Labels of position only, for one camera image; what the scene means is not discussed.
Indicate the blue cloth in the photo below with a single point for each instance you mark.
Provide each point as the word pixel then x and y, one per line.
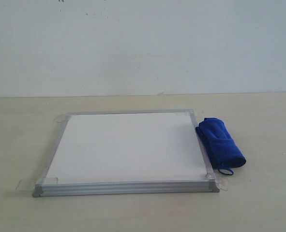
pixel 221 149

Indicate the clear tape far right corner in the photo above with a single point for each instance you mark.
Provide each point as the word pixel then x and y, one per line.
pixel 196 113

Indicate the clear tape corner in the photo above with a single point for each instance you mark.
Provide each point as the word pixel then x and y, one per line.
pixel 31 184
pixel 222 183
pixel 60 118
pixel 196 113

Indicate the clear tape far left corner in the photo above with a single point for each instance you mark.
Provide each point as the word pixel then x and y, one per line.
pixel 60 118

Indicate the clear tape near right corner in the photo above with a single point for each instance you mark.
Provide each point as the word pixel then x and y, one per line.
pixel 222 183

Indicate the clear tape near left corner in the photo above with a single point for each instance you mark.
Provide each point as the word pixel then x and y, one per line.
pixel 31 184

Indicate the white board aluminium frame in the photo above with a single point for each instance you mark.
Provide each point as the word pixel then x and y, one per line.
pixel 127 152

